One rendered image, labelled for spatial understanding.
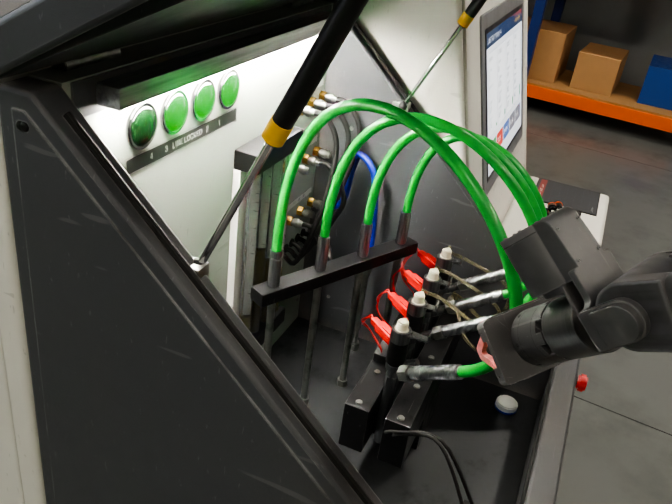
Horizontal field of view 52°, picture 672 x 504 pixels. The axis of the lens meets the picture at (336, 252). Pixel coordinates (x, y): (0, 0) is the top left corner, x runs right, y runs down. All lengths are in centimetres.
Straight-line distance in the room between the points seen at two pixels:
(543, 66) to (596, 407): 400
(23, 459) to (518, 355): 58
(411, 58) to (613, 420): 189
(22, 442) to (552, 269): 63
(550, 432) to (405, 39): 66
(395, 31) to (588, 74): 513
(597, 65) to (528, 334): 565
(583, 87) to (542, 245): 572
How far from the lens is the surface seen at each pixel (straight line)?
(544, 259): 61
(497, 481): 118
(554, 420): 114
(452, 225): 123
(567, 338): 62
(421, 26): 119
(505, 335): 70
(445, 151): 74
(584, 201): 186
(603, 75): 627
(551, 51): 630
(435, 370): 84
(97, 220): 65
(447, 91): 120
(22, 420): 88
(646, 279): 55
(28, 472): 94
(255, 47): 90
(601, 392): 291
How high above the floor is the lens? 165
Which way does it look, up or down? 29 degrees down
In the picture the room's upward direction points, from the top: 8 degrees clockwise
